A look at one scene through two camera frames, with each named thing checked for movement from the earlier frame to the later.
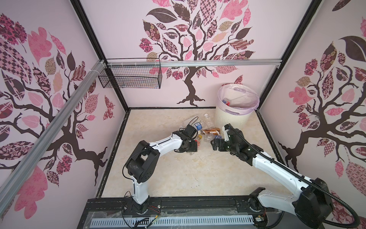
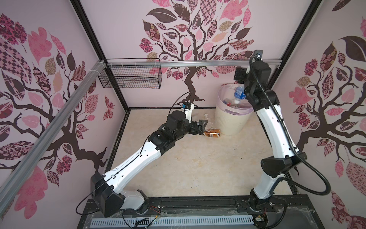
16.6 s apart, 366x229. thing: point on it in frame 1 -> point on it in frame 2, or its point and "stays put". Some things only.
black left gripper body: x=190 y=147 -> x=192 y=129
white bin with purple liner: x=236 y=104 stays put
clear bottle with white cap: x=208 y=124 stays put
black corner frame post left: x=78 y=7 stays put
